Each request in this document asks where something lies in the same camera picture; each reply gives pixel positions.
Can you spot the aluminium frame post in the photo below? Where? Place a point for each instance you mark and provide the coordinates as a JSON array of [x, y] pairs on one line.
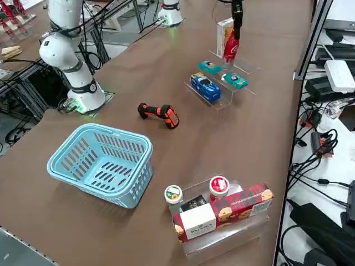
[[313, 36]]

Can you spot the clear acrylic stepped shelf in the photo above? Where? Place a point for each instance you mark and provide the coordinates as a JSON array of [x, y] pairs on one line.
[[226, 100], [222, 243]]

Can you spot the black power brick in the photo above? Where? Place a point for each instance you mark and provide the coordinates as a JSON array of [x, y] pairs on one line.
[[316, 86]]

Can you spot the light blue shopping basket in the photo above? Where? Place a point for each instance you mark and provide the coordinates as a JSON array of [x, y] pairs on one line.
[[147, 147]]

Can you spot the red lid canister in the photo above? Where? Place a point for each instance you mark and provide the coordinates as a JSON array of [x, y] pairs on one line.
[[219, 186]]

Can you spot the blue Oreo cookie box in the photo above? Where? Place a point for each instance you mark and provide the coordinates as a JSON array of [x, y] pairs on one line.
[[205, 87]]

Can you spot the white yellow cookie box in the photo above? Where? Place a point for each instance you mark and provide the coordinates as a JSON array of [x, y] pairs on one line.
[[222, 36]]

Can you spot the teal snack packet cartoon girl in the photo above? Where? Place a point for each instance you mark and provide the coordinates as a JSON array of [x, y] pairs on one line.
[[235, 80]]

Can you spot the red Coca-Cola bottle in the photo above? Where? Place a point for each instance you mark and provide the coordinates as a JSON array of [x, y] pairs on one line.
[[230, 51]]

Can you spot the teal snack packet orange print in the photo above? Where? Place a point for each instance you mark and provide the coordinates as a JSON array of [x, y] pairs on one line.
[[210, 66]]

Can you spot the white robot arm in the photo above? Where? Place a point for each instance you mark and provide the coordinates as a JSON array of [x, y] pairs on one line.
[[172, 16], [61, 52]]

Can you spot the wooden block stack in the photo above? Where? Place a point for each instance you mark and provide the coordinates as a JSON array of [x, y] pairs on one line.
[[11, 52]]

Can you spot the white Walkers box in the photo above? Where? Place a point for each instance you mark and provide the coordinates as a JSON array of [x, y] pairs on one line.
[[198, 220]]

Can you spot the red tartan cookie box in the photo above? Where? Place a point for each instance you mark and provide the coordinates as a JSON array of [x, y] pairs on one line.
[[244, 199]]

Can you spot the small black box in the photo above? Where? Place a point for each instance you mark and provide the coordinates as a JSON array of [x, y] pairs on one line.
[[194, 203]]

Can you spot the metal mounting plate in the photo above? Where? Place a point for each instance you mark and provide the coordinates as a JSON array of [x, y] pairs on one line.
[[109, 95]]

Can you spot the black bag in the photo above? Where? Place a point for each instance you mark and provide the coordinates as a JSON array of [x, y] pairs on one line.
[[319, 230]]

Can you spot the white plastic box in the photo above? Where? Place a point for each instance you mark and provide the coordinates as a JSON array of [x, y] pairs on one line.
[[339, 74]]

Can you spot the orange black barcode scanner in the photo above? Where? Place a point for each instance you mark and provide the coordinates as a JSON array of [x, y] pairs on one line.
[[166, 115]]

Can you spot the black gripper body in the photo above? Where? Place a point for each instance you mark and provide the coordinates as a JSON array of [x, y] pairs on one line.
[[237, 5]]

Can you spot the green white lid canister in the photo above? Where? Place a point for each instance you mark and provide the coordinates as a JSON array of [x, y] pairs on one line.
[[173, 192]]

